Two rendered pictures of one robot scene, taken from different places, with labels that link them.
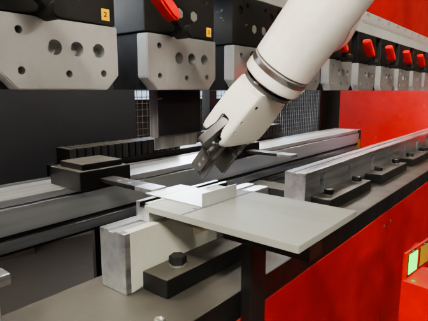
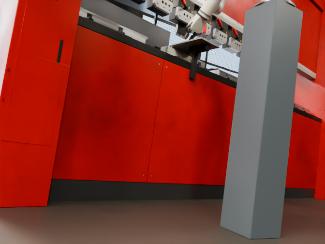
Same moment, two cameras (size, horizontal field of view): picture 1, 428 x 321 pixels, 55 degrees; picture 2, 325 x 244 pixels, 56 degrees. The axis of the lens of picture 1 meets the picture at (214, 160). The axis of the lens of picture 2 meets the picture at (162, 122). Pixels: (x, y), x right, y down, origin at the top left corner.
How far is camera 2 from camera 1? 1.62 m
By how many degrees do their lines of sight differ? 17
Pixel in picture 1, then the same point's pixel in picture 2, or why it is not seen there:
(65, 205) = not seen: hidden behind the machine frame
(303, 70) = (208, 11)
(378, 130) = not seen: hidden behind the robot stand
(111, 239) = (163, 48)
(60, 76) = (162, 7)
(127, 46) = (173, 10)
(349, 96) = not seen: hidden behind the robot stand
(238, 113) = (194, 20)
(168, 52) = (182, 11)
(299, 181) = (217, 72)
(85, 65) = (166, 7)
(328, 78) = (230, 42)
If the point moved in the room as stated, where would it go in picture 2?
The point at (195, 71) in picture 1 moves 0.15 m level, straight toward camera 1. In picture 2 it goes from (187, 19) to (186, 8)
